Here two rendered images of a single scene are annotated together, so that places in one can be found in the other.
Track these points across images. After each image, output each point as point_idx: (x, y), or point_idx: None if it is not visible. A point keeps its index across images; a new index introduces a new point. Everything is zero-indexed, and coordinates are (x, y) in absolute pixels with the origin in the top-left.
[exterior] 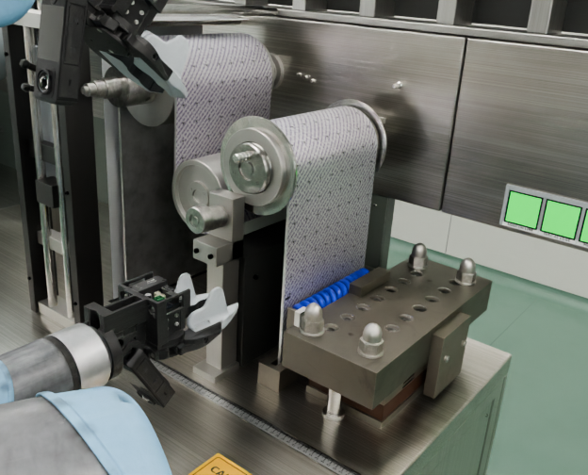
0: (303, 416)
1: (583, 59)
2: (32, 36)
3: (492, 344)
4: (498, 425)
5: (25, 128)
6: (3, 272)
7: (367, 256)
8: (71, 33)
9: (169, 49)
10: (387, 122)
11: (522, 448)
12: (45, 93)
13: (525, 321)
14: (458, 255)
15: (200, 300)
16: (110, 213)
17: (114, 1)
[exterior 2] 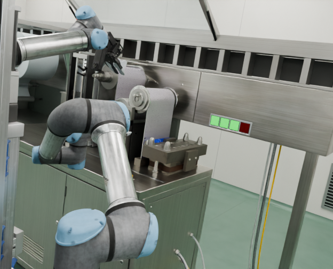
0: (147, 171)
1: (229, 78)
2: (78, 60)
3: (227, 211)
4: (224, 236)
5: (71, 86)
6: None
7: None
8: (102, 55)
9: (122, 62)
10: (179, 95)
11: (232, 243)
12: (95, 68)
13: (243, 205)
14: (218, 179)
15: None
16: None
17: (112, 49)
